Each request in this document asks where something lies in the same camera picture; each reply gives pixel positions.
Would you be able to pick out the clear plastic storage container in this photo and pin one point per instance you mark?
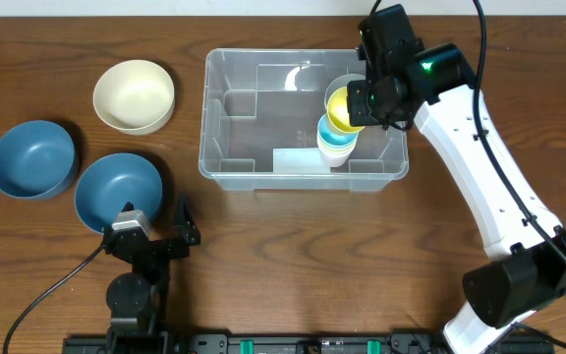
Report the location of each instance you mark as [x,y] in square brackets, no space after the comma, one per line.
[260,116]

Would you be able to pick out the cream bowl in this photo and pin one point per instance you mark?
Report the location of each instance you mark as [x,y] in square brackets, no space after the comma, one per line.
[135,97]

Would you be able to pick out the grey-blue small bowl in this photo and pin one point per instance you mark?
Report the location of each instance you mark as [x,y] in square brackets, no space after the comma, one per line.
[340,82]

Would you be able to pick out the dark blue bowl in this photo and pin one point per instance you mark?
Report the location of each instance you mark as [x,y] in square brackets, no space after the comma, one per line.
[111,182]
[38,161]

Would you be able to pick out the pink cup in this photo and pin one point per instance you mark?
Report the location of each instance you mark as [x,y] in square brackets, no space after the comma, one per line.
[333,159]

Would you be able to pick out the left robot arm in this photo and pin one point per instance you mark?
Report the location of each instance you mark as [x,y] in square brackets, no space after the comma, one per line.
[137,299]

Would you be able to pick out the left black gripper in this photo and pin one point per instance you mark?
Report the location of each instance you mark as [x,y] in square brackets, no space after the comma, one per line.
[156,247]

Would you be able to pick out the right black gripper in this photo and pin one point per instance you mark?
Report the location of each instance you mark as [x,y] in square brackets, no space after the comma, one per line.
[359,105]

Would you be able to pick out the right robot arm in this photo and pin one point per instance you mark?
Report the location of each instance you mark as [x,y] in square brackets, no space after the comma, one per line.
[436,91]

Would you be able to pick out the light blue cup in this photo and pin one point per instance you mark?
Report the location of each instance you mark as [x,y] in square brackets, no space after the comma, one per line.
[332,136]

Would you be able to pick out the yellow cup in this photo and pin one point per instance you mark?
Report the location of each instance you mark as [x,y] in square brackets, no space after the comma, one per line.
[338,114]
[336,148]

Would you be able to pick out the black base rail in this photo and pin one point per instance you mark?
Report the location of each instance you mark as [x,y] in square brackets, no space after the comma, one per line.
[253,345]

